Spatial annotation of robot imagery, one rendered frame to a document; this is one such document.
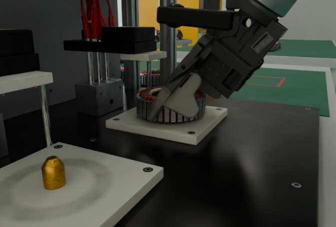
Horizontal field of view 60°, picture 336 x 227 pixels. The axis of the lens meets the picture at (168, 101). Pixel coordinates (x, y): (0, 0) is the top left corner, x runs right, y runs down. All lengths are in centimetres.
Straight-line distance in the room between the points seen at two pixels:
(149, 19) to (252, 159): 391
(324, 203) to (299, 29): 519
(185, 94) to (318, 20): 513
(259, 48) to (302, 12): 511
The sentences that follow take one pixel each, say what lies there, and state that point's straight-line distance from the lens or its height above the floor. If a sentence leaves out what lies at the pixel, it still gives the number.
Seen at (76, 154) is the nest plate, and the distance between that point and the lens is 35.
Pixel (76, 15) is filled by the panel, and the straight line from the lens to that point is 66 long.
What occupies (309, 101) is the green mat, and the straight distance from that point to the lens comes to 75.
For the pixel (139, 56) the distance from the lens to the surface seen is 45.
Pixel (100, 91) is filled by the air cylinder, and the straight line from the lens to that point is 51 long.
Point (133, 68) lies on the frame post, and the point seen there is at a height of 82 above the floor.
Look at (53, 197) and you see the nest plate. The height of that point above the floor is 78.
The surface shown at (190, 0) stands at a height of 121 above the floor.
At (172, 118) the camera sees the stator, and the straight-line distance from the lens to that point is 42.
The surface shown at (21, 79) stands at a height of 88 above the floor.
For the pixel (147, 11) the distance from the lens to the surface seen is 423.
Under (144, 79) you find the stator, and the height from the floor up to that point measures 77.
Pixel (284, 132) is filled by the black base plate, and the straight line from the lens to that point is 47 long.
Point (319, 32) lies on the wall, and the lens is 549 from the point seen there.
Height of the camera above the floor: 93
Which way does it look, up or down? 15 degrees down
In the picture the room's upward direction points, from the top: straight up
